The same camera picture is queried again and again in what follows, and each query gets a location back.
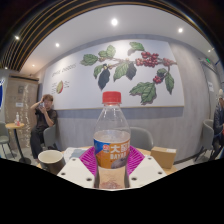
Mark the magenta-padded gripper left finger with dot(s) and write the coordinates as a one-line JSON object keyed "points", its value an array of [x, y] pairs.
{"points": [[76, 171]]}

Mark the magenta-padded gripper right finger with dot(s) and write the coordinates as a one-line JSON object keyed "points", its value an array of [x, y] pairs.
{"points": [[146, 170]]}

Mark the clear red-capped drink bottle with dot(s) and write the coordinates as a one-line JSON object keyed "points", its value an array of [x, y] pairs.
{"points": [[111, 133]]}

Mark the white printed paper sheet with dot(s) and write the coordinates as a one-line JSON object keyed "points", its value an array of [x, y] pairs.
{"points": [[71, 153]]}

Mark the brown cardboard box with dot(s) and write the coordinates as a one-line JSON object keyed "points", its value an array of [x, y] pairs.
{"points": [[163, 156]]}

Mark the dark mug, white inside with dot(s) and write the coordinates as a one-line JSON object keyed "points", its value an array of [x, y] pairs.
{"points": [[53, 165]]}

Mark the grey upholstered chair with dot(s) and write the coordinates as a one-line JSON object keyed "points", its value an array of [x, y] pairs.
{"points": [[207, 135], [141, 138], [4, 133], [50, 135]]}

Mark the person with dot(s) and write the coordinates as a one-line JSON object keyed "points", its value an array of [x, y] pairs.
{"points": [[42, 120], [219, 123]]}

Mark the small round wooden table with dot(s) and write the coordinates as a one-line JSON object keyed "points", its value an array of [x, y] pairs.
{"points": [[15, 126]]}

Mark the small clear bottle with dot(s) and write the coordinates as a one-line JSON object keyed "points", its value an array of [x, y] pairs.
{"points": [[17, 119]]}

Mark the blue lit sign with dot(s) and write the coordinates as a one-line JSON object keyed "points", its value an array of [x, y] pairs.
{"points": [[1, 93]]}

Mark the green exit sign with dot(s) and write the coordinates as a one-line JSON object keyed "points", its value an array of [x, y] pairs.
{"points": [[208, 60]]}

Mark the round ceiling lights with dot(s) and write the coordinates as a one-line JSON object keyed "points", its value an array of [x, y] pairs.
{"points": [[114, 22]]}

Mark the coffee plant wall mural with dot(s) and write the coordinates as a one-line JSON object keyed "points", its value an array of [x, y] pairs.
{"points": [[80, 83]]}

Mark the white paper wall notice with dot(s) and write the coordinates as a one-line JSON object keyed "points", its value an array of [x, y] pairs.
{"points": [[211, 86]]}

